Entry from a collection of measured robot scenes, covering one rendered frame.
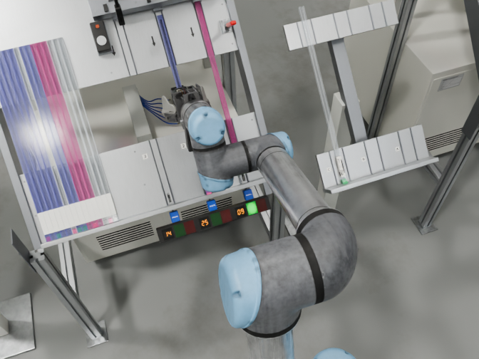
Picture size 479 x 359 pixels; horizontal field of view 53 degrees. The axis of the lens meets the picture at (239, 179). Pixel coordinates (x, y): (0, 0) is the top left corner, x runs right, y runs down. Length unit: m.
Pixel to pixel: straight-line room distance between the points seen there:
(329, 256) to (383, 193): 1.59
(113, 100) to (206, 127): 0.88
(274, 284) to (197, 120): 0.42
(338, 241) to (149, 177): 0.72
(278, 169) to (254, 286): 0.33
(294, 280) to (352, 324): 1.27
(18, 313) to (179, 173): 1.06
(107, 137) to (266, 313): 1.11
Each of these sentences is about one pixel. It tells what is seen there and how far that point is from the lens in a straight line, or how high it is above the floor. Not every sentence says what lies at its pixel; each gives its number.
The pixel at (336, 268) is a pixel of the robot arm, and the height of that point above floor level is 1.17.
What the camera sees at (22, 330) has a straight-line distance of 2.15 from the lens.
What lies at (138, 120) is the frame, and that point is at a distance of 1.69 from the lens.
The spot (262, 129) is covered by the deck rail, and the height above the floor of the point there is 0.82.
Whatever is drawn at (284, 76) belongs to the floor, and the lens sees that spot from 2.82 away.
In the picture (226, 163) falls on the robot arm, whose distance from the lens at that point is 1.07.
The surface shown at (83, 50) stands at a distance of 1.39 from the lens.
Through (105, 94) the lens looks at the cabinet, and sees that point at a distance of 1.89.
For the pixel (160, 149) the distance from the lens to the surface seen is 1.37.
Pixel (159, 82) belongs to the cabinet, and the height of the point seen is 0.62.
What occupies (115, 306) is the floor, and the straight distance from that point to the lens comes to 2.07.
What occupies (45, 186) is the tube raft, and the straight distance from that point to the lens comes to 1.38.
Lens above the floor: 1.85
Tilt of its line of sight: 53 degrees down
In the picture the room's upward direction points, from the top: 3 degrees counter-clockwise
